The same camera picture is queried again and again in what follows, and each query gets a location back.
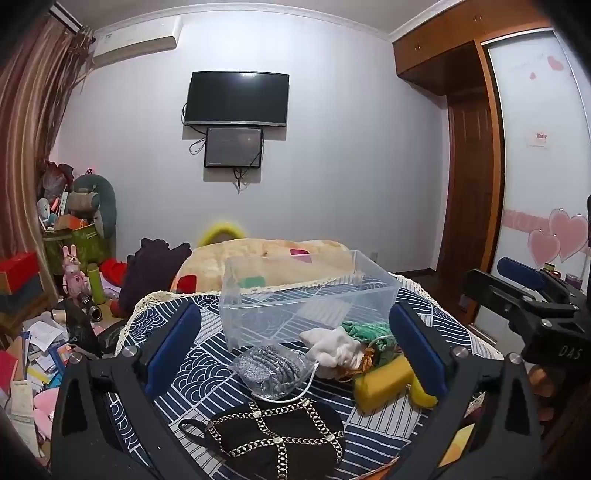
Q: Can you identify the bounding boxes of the yellow green sponge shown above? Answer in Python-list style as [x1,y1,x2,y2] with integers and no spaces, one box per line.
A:
[353,355,439,414]

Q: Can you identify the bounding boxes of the silver scrubbers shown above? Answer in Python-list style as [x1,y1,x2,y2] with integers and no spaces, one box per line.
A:
[230,343,318,404]

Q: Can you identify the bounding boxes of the white soft cloth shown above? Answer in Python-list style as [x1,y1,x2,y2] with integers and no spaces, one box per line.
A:
[300,326,365,380]

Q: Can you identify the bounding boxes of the green bottle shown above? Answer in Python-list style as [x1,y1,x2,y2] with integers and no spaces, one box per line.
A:
[87,263,106,305]

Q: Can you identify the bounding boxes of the dark purple garment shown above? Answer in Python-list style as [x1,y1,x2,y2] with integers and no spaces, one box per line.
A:
[118,238,192,314]

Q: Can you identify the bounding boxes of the pink rabbit toy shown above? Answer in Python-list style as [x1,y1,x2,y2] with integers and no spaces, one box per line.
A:
[62,245,90,299]

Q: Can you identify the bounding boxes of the green knitted cloth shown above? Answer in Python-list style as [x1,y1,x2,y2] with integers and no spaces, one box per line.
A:
[341,321,401,367]

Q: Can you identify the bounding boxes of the blue white patterned tablecloth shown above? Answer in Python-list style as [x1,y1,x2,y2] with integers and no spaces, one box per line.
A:
[103,274,505,480]

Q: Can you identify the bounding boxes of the green storage box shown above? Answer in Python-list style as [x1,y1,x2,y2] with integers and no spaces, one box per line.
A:
[43,224,111,276]

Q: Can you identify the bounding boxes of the clear plastic storage bin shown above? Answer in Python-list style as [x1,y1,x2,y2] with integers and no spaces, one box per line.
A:
[219,250,402,350]

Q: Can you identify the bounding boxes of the white sliding door with hearts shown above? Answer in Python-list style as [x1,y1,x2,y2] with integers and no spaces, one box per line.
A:
[483,29,590,280]

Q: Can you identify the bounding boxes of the red box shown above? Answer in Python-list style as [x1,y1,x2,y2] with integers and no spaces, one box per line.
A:
[0,252,39,295]

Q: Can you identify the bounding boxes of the beige patterned blanket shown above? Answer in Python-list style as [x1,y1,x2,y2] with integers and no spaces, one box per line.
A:
[170,238,355,293]

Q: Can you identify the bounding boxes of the yellow hoop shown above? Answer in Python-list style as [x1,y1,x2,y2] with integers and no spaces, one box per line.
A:
[197,221,245,247]

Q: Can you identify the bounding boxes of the grey green plush toy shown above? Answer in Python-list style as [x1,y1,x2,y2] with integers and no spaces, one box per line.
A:
[66,174,117,239]

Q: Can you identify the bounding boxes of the wooden wardrobe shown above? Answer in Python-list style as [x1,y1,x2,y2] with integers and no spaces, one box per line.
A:
[391,1,550,325]

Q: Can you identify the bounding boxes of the striped brown curtain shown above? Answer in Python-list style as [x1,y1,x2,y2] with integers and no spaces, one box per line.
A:
[1,14,91,302]

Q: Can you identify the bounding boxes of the white air conditioner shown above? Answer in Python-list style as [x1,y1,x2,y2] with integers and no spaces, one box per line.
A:
[92,16,183,68]

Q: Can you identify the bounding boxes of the black bag with chain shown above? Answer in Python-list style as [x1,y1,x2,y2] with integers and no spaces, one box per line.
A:
[178,398,346,479]

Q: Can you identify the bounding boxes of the small wall monitor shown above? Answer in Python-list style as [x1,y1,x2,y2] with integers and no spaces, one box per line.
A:
[204,126,263,169]

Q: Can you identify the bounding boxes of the large wall television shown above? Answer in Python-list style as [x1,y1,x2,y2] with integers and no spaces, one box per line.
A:
[183,71,290,127]

